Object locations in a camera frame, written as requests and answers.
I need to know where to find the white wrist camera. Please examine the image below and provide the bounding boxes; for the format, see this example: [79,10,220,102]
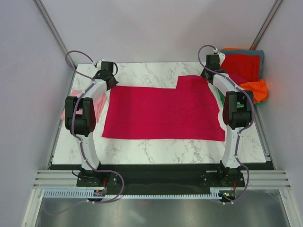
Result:
[213,48,225,65]
[93,59,104,68]

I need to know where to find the right aluminium rail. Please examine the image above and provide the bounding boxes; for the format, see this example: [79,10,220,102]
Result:
[248,170,291,190]

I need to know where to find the dark pink crumpled t-shirt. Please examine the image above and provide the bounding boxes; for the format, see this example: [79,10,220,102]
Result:
[229,73,247,86]

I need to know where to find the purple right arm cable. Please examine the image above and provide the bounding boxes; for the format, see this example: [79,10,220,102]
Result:
[197,45,255,171]

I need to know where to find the red t-shirt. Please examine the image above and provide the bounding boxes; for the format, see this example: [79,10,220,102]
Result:
[220,54,260,82]

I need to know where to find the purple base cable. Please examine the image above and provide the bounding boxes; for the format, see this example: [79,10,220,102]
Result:
[219,163,251,206]
[42,169,126,216]

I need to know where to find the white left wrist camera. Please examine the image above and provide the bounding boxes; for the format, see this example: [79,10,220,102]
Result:
[93,59,104,68]

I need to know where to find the light pink t-shirt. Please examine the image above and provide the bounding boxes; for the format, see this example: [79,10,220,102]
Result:
[70,90,107,123]

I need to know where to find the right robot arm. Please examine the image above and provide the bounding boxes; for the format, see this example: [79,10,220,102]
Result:
[201,52,254,187]

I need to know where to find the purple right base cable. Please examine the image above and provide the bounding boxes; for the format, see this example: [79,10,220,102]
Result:
[219,163,251,206]

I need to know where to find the orange t-shirt under stack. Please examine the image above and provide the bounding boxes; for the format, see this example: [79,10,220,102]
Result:
[222,48,241,51]

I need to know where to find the left aluminium rail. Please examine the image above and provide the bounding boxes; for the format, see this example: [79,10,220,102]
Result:
[34,170,77,189]

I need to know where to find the orange crumpled t-shirt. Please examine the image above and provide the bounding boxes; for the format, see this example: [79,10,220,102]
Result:
[240,79,268,104]

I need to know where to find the magenta t-shirt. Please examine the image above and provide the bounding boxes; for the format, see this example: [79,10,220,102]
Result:
[102,75,225,141]

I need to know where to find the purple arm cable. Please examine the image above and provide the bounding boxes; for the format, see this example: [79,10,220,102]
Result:
[64,50,102,173]
[197,45,255,171]

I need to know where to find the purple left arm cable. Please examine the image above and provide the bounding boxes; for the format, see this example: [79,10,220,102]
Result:
[64,50,102,173]

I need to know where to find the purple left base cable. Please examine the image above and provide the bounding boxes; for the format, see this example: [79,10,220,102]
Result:
[42,169,126,216]

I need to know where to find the grey t-shirt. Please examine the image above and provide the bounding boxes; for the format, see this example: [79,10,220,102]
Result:
[221,49,265,80]

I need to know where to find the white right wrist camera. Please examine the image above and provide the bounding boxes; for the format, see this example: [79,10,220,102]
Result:
[213,48,225,65]

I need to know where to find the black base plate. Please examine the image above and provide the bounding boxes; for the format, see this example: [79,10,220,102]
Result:
[76,162,246,196]

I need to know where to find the green plastic bin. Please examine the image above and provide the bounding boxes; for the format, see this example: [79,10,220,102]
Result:
[218,90,248,109]

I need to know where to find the aluminium rail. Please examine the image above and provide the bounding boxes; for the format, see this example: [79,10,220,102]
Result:
[248,170,291,190]
[34,170,77,189]

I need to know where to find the left aluminium frame post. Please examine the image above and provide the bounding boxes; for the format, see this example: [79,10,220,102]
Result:
[32,0,68,56]

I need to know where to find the white slotted cable duct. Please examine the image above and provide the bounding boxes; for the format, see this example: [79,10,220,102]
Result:
[43,189,227,200]

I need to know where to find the right aluminium frame post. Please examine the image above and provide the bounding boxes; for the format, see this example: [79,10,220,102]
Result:
[250,0,284,50]

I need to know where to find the aluminium frame post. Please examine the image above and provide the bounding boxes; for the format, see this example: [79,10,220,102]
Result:
[32,0,68,56]
[250,0,284,50]

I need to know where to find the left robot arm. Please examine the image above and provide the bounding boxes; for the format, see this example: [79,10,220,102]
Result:
[64,61,118,187]

